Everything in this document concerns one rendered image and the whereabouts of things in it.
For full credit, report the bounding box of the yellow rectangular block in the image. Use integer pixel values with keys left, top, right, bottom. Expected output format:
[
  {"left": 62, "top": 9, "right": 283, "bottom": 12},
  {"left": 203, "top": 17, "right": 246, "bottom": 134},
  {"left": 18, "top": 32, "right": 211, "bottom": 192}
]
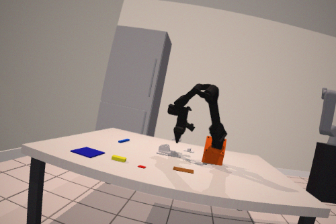
[{"left": 112, "top": 155, "right": 126, "bottom": 162}]

